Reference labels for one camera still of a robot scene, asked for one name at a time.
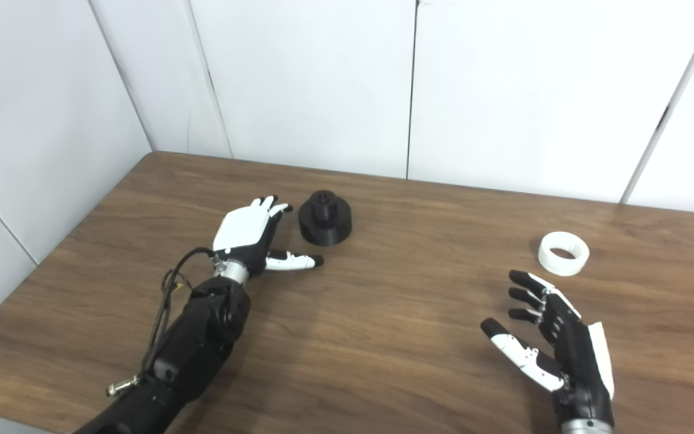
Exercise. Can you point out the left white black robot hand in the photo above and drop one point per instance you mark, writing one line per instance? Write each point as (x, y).
(241, 232)

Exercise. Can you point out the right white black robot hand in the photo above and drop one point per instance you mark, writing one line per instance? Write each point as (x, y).
(576, 361)

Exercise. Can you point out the round black stepped part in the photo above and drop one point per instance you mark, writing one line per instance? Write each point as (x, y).
(326, 228)

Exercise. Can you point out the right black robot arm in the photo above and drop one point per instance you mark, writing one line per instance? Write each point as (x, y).
(588, 428)

